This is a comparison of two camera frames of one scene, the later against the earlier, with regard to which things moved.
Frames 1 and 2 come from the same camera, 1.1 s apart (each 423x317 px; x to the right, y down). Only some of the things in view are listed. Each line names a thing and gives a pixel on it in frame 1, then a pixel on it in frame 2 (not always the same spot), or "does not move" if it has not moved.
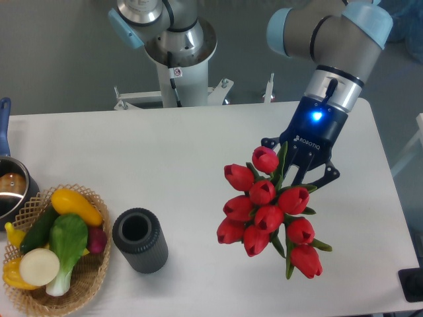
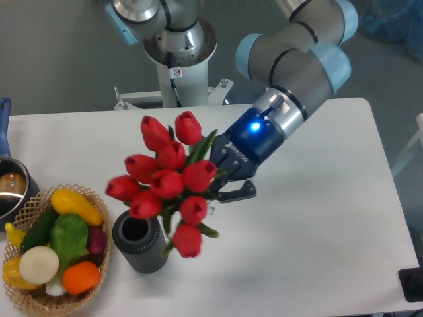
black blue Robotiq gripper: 310,137 to 249,141
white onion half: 39,267 does not move
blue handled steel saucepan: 18,187 does not move
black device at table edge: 412,282 does not move
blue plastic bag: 407,16 does not move
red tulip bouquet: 264,213 to 174,183
